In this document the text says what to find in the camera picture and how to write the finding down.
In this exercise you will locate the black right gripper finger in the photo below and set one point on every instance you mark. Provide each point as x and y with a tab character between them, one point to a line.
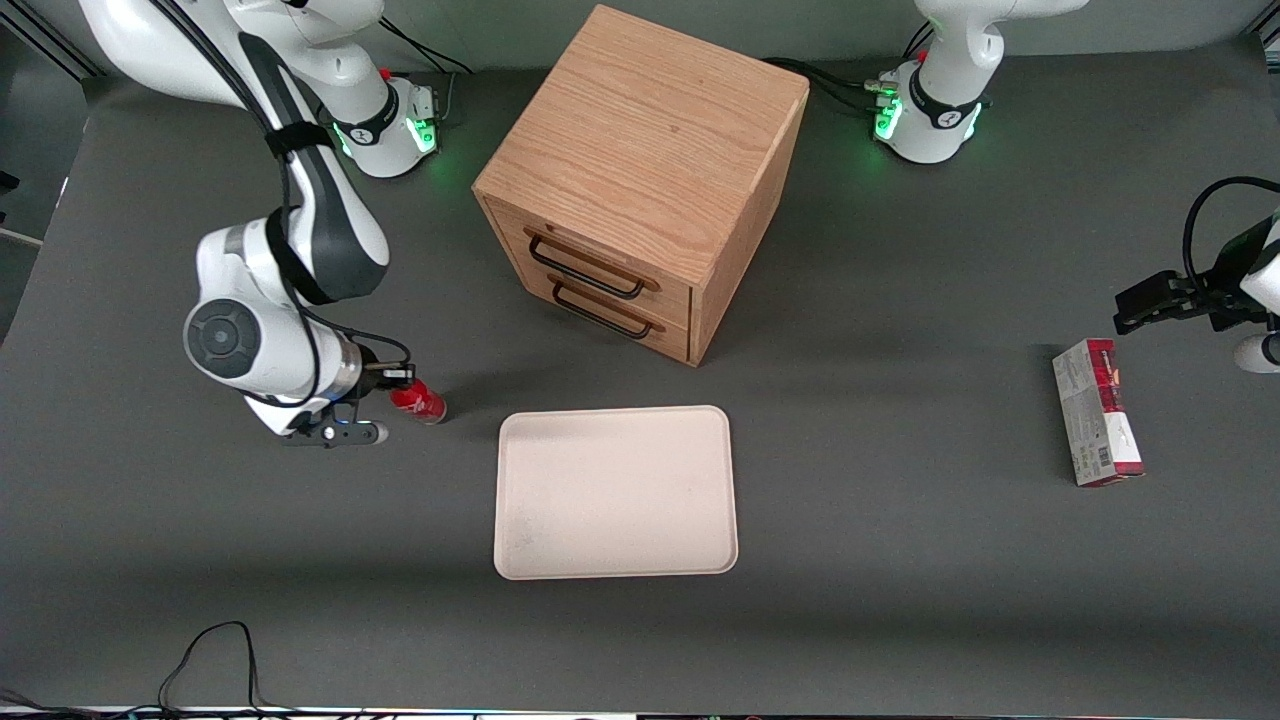
398	376

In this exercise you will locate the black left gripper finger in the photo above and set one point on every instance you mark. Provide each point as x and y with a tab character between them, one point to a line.
1217	302
1150	300

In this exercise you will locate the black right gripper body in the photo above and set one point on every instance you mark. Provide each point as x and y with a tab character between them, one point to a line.
374	378

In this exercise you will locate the small red coke bottle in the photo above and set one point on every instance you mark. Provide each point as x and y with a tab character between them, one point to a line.
422	403

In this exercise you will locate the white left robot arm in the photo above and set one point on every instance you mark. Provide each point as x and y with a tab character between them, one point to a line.
940	100

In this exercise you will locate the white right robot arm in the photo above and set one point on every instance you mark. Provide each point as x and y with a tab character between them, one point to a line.
240	270

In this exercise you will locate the cream plastic tray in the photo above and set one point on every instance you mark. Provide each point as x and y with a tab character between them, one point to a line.
615	490

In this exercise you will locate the red plaid cardboard box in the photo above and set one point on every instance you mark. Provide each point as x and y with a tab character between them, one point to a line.
1090	420

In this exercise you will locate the wooden drawer front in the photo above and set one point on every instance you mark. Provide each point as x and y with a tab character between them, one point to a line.
676	346
672	303

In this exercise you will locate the wooden two-drawer cabinet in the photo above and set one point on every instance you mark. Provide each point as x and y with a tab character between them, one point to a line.
640	130

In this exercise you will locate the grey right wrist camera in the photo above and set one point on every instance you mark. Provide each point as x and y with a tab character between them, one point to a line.
340	433

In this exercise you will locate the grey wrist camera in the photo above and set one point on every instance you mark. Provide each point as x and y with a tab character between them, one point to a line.
1258	355
340	433

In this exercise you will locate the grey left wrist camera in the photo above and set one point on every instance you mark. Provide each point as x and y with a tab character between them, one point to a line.
1258	355

